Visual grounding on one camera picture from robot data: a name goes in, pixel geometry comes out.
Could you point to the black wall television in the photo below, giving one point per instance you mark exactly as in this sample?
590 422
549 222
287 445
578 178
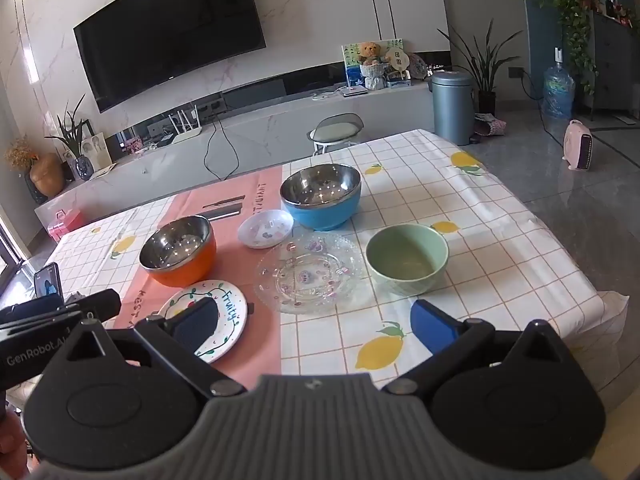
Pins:
165 25

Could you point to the orange steel-lined bowl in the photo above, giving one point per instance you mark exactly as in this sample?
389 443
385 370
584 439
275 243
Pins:
192 270

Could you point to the grey television console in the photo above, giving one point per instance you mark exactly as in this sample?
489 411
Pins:
280 125

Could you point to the grey pedal trash can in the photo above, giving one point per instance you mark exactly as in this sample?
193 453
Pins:
451 110

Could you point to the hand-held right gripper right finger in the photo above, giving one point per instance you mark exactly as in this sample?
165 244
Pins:
431 327

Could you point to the white patterned bowl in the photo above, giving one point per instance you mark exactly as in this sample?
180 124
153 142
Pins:
265 230

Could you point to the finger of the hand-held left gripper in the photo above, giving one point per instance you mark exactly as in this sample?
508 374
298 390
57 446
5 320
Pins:
100 305

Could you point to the pink storage box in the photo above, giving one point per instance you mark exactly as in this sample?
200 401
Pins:
65 225

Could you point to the white plate with vine rim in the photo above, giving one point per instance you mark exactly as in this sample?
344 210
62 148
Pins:
231 310

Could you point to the blue vase with plant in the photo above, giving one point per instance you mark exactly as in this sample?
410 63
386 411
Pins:
82 166

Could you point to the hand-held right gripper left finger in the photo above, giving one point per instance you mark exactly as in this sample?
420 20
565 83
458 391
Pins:
196 324

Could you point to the blue water jug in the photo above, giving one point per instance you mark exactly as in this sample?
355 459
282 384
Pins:
557 92

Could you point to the blue steel-lined bowl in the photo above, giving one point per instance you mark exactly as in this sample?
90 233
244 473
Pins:
325 216

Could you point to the pink patterned bag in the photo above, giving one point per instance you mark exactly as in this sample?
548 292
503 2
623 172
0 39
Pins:
489 125

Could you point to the grey cabinet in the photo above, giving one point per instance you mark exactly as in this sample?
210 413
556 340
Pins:
617 65

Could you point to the pink space heater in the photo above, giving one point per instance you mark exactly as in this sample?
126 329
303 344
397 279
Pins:
577 145

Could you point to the green plate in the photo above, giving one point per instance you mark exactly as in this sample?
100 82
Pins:
407 280

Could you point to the dried flower bunch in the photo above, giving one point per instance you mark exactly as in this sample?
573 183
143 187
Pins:
20 152

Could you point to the white picture frame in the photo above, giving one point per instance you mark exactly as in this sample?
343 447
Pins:
97 150

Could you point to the long-leaf potted plant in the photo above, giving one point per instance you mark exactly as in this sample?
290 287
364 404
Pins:
482 72

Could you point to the black smartphone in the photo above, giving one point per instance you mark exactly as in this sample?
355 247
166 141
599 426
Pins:
49 285

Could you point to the clear glass plate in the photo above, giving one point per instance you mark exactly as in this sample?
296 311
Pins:
310 282

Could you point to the trailing ivy plant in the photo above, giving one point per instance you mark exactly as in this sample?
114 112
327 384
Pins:
575 20

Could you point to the brown teddy bear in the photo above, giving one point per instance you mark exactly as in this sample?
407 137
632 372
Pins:
371 60

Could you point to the blue and green painting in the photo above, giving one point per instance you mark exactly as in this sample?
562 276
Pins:
351 67

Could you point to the grey-green chair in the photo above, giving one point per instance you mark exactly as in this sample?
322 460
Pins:
334 132

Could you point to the round paper fan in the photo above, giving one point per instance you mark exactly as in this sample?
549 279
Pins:
399 60

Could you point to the white router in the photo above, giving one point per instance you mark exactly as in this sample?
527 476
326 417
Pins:
187 134

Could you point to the pink table runner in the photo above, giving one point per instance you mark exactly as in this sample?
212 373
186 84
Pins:
235 266

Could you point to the decorative patterned plate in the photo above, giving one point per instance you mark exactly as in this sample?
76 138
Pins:
417 66

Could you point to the brown ceramic vase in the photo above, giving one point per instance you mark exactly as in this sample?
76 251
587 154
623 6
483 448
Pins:
47 177

